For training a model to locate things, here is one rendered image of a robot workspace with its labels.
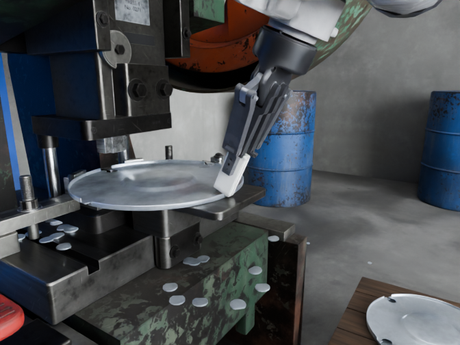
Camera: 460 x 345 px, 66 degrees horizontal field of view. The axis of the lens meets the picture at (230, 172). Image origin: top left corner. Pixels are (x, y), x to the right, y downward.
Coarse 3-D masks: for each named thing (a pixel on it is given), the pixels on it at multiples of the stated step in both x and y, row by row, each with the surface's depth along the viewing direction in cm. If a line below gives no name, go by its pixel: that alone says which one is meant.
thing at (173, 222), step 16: (240, 192) 55; (256, 192) 55; (192, 208) 49; (208, 208) 48; (224, 208) 48; (240, 208) 51; (144, 224) 58; (160, 224) 56; (176, 224) 58; (192, 224) 62; (160, 240) 57; (176, 240) 58; (192, 240) 62; (160, 256) 57; (176, 256) 58
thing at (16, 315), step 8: (0, 296) 32; (0, 304) 30; (8, 304) 31; (16, 304) 31; (0, 312) 30; (8, 312) 29; (16, 312) 30; (0, 320) 29; (8, 320) 29; (16, 320) 29; (0, 328) 28; (8, 328) 29; (16, 328) 29; (0, 336) 28; (8, 336) 29
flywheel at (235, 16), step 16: (240, 16) 86; (256, 16) 84; (208, 32) 92; (224, 32) 89; (240, 32) 87; (256, 32) 81; (192, 48) 92; (208, 48) 89; (224, 48) 86; (240, 48) 84; (176, 64) 96; (192, 64) 93; (208, 64) 90; (224, 64) 87; (240, 64) 85; (256, 64) 85
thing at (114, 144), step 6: (108, 138) 64; (114, 138) 64; (120, 138) 65; (102, 144) 64; (108, 144) 64; (114, 144) 64; (120, 144) 65; (102, 150) 64; (108, 150) 64; (114, 150) 64; (120, 150) 66
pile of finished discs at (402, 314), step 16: (384, 304) 96; (400, 304) 96; (416, 304) 96; (432, 304) 96; (448, 304) 96; (368, 320) 90; (384, 320) 90; (400, 320) 89; (416, 320) 89; (432, 320) 89; (448, 320) 90; (384, 336) 84; (400, 336) 84; (416, 336) 83; (432, 336) 83; (448, 336) 83
